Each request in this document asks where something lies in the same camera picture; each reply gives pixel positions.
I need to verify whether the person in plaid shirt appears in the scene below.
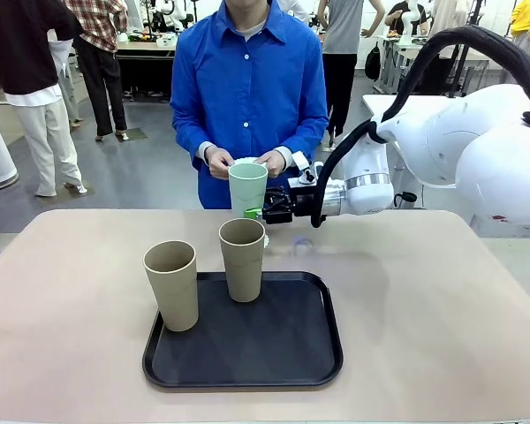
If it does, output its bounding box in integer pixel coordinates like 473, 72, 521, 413
63, 0, 130, 143

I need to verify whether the person in blue shirt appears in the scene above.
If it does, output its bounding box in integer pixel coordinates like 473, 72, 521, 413
169, 0, 329, 210

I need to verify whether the person's right forearm blue sleeve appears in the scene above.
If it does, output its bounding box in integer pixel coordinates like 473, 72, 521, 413
170, 112, 217, 167

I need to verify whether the black backpack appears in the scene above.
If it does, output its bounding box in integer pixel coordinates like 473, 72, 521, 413
364, 42, 382, 83

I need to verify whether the black right arm cable sleeve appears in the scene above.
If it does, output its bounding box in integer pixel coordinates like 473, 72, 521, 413
310, 25, 530, 230

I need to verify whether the person in grey shirt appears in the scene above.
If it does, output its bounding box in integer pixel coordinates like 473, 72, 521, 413
316, 0, 383, 150

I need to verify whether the tall brown cup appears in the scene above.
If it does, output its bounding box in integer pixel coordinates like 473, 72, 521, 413
217, 217, 267, 304
142, 239, 201, 333

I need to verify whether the background workbench with clutter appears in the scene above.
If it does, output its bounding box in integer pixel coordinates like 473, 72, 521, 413
115, 29, 180, 102

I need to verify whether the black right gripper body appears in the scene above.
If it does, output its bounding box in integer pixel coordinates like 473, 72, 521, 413
282, 181, 321, 219

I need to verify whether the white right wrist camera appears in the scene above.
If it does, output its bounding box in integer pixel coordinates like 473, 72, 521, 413
289, 150, 324, 187

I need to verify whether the person's left hand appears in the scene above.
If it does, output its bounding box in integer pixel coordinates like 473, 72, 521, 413
253, 149, 289, 179

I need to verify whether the tall mint green cup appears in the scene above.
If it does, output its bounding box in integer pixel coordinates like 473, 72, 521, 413
227, 161, 270, 220

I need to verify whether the person's right hand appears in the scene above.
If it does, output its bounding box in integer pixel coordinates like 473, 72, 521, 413
204, 146, 236, 181

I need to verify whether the person's left forearm blue sleeve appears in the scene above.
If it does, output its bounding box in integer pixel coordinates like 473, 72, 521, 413
273, 112, 329, 169

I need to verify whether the person in black top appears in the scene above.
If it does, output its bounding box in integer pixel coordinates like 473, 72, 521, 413
0, 0, 90, 199

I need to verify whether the black plastic tray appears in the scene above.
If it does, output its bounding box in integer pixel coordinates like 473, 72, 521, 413
141, 270, 345, 390

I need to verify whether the white background table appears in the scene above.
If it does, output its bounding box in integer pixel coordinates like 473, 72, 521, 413
361, 94, 425, 208

